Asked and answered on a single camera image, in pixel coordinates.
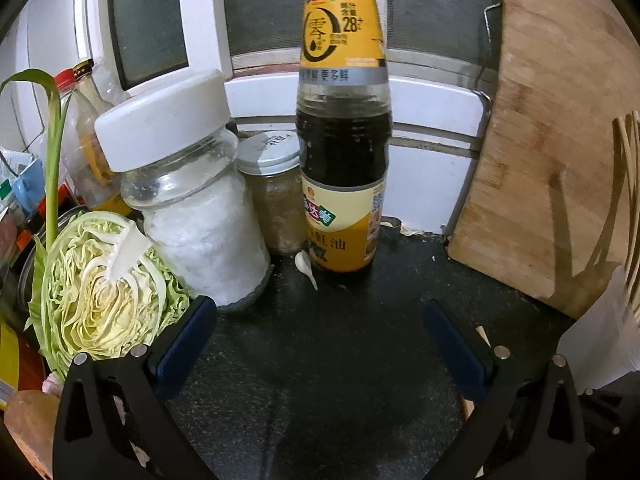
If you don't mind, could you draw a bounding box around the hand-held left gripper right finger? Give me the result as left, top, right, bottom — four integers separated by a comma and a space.
422, 299, 588, 480

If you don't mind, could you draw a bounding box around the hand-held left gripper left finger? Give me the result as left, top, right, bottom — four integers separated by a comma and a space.
52, 296, 218, 480

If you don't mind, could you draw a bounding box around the white plastic chopstick holder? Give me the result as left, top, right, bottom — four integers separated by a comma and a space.
556, 265, 640, 396

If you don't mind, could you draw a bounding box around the halved green cabbage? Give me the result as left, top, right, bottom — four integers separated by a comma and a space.
27, 211, 193, 383

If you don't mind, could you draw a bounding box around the glass salt jar white lid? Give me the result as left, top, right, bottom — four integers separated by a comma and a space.
94, 70, 272, 308

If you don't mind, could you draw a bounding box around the garlic clove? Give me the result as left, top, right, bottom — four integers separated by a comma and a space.
295, 251, 319, 291

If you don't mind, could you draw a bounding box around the glass jar metal lid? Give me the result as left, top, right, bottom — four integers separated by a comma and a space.
236, 131, 307, 256

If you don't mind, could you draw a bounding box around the brown wooden object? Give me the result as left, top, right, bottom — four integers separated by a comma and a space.
4, 389, 68, 480

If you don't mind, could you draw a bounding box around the yellow packet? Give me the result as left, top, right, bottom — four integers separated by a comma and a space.
0, 320, 21, 401

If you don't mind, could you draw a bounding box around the wooden cutting board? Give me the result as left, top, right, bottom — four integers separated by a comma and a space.
446, 0, 640, 320

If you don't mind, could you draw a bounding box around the green onion leaf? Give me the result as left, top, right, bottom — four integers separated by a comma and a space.
0, 69, 71, 251

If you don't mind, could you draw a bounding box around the dark sauce bottle yellow label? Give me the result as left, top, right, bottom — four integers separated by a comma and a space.
295, 0, 393, 283

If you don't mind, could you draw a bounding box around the blue plastic container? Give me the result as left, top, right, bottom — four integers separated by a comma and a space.
10, 157, 48, 211

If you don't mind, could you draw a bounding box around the clear bottle yellow liquid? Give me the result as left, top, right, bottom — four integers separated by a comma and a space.
70, 59, 123, 211

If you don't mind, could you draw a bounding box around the red-capped bottle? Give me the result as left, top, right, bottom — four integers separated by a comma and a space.
52, 71, 81, 181

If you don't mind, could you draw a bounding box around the white window frame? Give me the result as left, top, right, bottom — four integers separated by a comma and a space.
75, 0, 503, 233

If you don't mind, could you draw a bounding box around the metal wire hook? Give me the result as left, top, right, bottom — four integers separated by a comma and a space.
476, 2, 502, 111

